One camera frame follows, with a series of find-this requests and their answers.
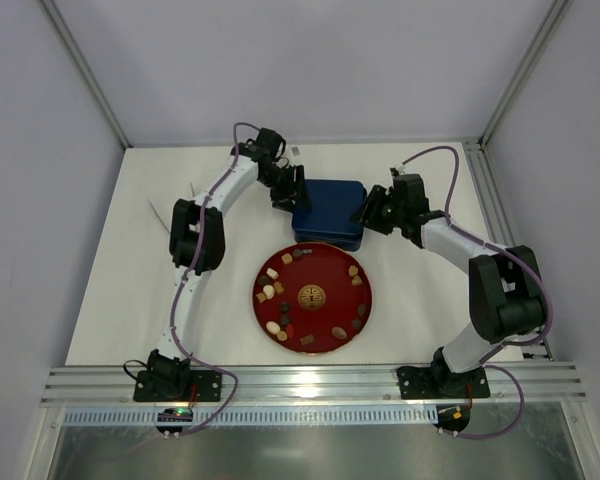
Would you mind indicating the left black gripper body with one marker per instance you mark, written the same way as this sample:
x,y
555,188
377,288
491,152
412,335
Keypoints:
x,y
290,185

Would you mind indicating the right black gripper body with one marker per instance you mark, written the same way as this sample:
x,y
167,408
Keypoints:
x,y
375,208

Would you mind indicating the blue tin lid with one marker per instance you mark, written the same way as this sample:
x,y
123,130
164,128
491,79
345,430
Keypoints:
x,y
333,203

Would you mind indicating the silver metal tongs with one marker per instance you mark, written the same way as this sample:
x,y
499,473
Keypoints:
x,y
161,200

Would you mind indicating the blue chocolate tin box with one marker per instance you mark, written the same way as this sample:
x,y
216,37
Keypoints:
x,y
347,241

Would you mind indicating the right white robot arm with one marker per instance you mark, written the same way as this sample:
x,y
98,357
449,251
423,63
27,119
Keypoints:
x,y
505,298

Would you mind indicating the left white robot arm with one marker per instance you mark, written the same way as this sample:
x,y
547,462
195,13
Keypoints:
x,y
197,246

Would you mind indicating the brown oval chocolate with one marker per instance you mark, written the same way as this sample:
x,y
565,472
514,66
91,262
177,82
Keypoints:
x,y
338,332

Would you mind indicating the red round plate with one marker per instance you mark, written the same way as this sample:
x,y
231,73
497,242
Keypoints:
x,y
302,291

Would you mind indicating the slotted cable duct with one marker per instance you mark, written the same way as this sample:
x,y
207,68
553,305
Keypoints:
x,y
273,415

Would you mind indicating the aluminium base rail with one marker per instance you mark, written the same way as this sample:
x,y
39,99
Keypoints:
x,y
109,385

